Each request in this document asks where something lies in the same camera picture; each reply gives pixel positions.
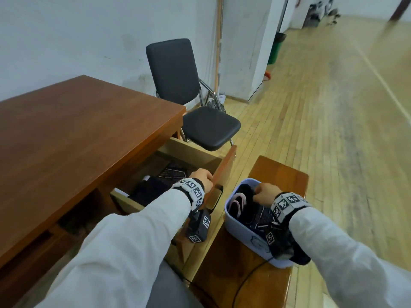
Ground person's right hand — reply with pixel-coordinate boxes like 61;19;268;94
253;182;283;206

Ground person's left hand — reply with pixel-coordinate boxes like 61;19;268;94
188;168;215;194

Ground wooden drawer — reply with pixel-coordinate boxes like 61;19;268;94
110;136;238;264

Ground light blue plastic basin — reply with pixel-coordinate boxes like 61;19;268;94
223;178;295;269

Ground person's left forearm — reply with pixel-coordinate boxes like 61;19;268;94
35;189;192;308

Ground person's right forearm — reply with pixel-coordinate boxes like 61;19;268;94
289;207;411;308

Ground person's grey trouser legs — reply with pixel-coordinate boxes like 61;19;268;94
146;259;203;308

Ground left wristband with marker tags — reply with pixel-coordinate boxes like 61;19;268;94
171;178;206;211

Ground wristband with marker tags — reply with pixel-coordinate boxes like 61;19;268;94
271;192;312;223
171;178;206;211

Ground brown wooden bench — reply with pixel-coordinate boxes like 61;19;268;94
189;155;310;308

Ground right wristband with marker tags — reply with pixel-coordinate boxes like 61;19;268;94
271;192;312;223

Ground grey mop head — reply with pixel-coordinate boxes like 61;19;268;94
205;94;227;110

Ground black padded metal chair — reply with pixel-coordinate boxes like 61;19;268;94
146;38;241;152

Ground wooden mop stick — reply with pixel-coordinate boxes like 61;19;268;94
215;0;224;97

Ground brown wooden desk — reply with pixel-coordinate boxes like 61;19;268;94
0;75;187;299

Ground green trash bin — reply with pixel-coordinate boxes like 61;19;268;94
267;32;287;65

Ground dark bags on bench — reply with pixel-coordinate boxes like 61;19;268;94
303;2;325;28

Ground brown door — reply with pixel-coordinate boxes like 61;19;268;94
390;0;411;22

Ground black camera cable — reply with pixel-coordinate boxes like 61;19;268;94
232;256;274;308

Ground dark door frame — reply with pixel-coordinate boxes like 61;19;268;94
278;0;291;34

